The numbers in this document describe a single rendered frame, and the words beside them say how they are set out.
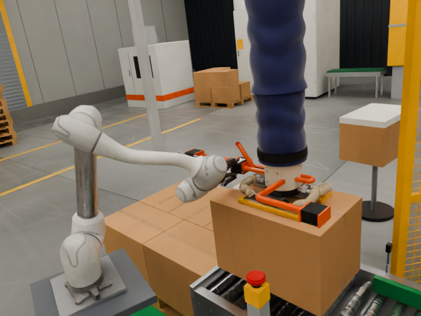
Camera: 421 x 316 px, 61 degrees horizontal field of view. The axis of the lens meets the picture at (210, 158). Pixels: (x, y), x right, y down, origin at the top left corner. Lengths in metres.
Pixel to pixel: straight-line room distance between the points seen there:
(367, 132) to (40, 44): 10.30
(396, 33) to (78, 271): 8.05
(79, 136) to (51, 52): 10.79
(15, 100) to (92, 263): 10.02
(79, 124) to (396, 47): 7.92
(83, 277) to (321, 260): 1.05
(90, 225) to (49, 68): 10.50
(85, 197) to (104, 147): 0.38
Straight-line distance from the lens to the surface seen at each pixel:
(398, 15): 8.84
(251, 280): 1.32
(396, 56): 8.89
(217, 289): 2.08
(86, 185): 1.79
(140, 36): 5.32
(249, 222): 1.67
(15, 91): 11.60
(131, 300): 1.80
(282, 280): 1.73
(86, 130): 1.52
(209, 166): 1.44
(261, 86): 1.50
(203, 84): 9.49
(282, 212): 1.60
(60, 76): 12.33
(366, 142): 3.36
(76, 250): 1.75
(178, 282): 2.42
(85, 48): 12.85
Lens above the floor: 1.86
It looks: 19 degrees down
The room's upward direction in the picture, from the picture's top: 7 degrees counter-clockwise
